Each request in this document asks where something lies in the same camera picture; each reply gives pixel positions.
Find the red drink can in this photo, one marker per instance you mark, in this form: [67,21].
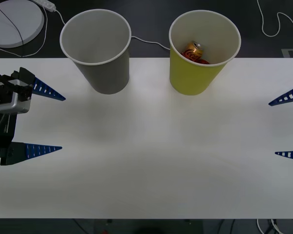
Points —
[203,61]

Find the white round disc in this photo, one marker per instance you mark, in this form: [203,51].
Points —
[5,29]

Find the grey floor socket plate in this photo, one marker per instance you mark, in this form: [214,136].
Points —
[291,53]

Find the grey plastic waste bin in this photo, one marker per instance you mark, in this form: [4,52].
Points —
[105,78]

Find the orange drink can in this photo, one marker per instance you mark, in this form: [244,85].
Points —
[194,52]

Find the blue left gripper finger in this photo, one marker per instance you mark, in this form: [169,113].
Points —
[22,152]
[45,90]

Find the yellow-green plastic waste bin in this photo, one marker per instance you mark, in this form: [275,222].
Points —
[193,80]

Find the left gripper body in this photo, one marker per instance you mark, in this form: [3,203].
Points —
[5,126]

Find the white power strip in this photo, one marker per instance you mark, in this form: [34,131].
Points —
[45,3]

